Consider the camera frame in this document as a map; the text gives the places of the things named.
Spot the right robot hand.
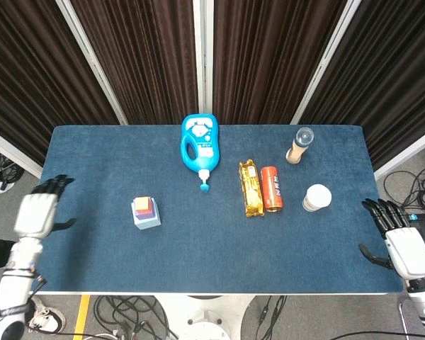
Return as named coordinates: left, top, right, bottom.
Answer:
left=358, top=198, right=425, bottom=281

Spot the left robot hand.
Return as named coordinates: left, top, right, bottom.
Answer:
left=13, top=174, right=77, bottom=240

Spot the small orange cube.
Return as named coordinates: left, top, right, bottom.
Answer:
left=134, top=196, right=154, bottom=215

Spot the white paper cup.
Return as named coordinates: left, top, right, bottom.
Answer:
left=302, top=183, right=332, bottom=213

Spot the yellow floor tape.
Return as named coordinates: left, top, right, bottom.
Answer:
left=72, top=294, right=91, bottom=340

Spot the large light blue cube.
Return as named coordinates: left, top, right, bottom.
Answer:
left=130, top=198, right=162, bottom=231

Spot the dark brown pleated curtain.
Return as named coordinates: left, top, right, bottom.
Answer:
left=212, top=0, right=351, bottom=125
left=0, top=0, right=120, bottom=167
left=300, top=0, right=425, bottom=171
left=70, top=0, right=199, bottom=125

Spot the orange drink can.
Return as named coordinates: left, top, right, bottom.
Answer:
left=260, top=166, right=284, bottom=213

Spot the clear bottle with beige contents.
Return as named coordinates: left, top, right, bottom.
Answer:
left=285, top=127, right=315, bottom=166

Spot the gold snack package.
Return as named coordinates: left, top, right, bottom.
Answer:
left=238, top=159, right=266, bottom=218

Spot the blue table mat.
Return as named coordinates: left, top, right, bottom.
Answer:
left=9, top=124, right=404, bottom=294

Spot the blue detergent bottle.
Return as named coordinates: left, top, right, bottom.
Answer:
left=179, top=113, right=221, bottom=193

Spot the black floor cable bundle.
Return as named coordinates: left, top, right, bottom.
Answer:
left=0, top=144, right=25, bottom=192
left=382, top=147, right=425, bottom=213
left=91, top=294, right=180, bottom=340
left=240, top=294, right=288, bottom=340

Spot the white partition frame rail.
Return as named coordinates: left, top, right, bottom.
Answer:
left=373, top=123, right=425, bottom=181
left=0, top=125, right=43, bottom=180

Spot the white partition frame post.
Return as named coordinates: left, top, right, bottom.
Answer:
left=55, top=0, right=128, bottom=125
left=290, top=0, right=362, bottom=125
left=193, top=0, right=215, bottom=115

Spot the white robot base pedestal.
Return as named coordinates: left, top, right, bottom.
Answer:
left=155, top=293, right=256, bottom=340

